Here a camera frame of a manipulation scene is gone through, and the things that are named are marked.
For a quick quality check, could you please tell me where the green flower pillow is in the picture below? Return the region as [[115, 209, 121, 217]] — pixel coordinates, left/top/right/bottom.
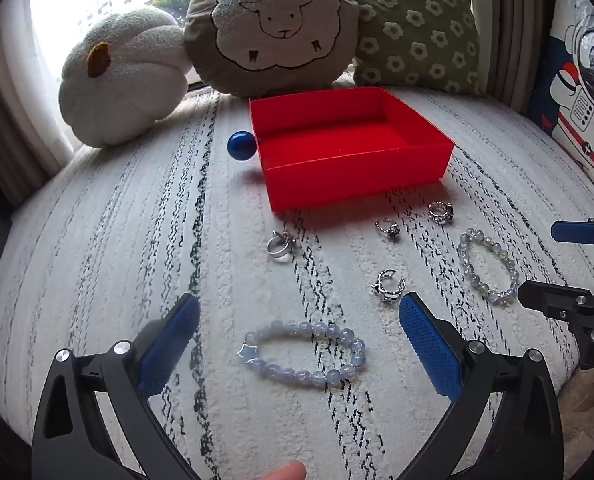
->
[[332, 0, 483, 97]]

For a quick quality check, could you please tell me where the astronaut print pillow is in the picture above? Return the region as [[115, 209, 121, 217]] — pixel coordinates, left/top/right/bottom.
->
[[524, 0, 594, 201]]

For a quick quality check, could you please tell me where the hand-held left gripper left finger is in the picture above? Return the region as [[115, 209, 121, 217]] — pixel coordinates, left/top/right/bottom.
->
[[31, 294, 201, 480]]

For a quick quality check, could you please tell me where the grey blue bead bracelet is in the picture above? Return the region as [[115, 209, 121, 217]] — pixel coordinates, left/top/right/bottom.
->
[[457, 227, 520, 306]]

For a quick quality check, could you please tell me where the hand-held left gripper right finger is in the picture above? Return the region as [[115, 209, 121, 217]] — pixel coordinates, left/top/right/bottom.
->
[[398, 292, 564, 480]]

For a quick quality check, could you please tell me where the beige curtain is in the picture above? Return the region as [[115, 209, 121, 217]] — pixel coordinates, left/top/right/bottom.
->
[[470, 0, 558, 116], [0, 0, 75, 196]]

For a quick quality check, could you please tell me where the pale blue star bead bracelet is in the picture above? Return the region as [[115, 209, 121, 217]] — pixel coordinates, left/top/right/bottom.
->
[[237, 320, 367, 388]]

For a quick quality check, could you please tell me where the white pumpkin pillow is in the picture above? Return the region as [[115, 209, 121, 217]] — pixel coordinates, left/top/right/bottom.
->
[[58, 6, 194, 149]]

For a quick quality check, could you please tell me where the red box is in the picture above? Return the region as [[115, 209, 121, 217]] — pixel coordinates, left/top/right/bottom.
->
[[249, 86, 455, 212]]

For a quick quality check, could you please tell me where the chunky silver link ring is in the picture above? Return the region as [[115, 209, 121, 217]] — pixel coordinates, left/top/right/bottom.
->
[[428, 201, 454, 224]]

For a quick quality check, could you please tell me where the round sheep pillow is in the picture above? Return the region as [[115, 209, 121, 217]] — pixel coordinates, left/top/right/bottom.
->
[[184, 0, 361, 98]]

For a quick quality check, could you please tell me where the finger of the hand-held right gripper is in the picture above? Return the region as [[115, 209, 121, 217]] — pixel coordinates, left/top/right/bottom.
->
[[550, 210, 594, 248], [518, 280, 594, 371]]

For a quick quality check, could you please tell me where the person's left hand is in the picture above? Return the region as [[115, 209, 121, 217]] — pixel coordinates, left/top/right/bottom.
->
[[261, 460, 308, 480]]

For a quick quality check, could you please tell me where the blue ball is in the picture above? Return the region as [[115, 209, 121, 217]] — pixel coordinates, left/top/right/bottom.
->
[[227, 130, 258, 162]]

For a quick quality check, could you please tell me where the wide silver ring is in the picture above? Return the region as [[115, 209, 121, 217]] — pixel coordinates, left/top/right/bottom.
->
[[267, 230, 299, 264]]

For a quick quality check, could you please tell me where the silver ring with stone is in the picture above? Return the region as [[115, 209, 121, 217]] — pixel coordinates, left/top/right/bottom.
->
[[375, 218, 402, 242]]

